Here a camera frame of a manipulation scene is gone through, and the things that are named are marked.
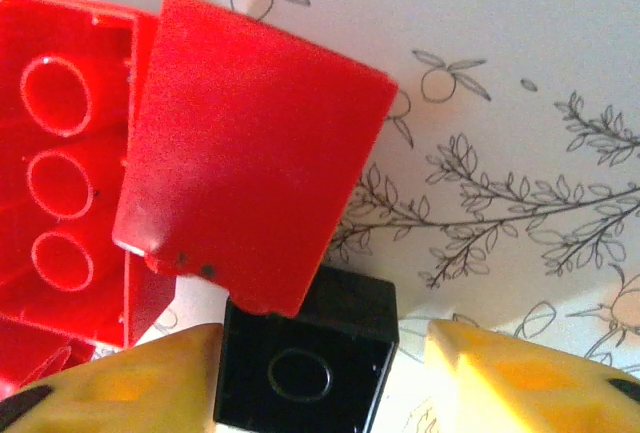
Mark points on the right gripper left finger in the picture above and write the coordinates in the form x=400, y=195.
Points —
x=125, y=398

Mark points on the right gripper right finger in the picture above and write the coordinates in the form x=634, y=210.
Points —
x=525, y=393

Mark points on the black lego brick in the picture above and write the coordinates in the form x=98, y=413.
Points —
x=350, y=353

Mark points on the red lego brick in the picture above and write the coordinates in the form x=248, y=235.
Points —
x=250, y=153
x=105, y=128

